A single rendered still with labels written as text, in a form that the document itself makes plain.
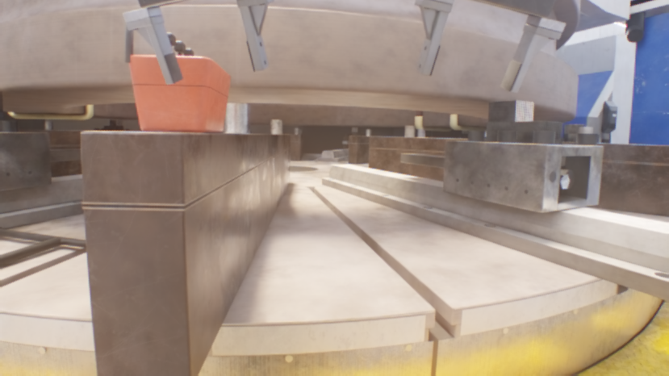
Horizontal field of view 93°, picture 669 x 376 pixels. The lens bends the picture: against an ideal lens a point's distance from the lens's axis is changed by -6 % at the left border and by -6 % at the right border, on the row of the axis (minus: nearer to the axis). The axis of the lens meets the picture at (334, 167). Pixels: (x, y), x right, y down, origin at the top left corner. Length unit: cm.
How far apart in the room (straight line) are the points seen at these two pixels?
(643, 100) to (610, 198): 328
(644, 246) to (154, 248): 116
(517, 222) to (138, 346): 119
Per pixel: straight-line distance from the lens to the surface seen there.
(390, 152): 285
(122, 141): 53
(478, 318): 91
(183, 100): 62
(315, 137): 739
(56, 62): 160
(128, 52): 66
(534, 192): 124
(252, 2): 46
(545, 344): 116
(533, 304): 101
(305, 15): 125
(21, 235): 150
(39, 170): 175
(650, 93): 557
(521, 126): 140
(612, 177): 242
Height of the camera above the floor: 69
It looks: 5 degrees down
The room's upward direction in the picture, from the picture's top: 1 degrees clockwise
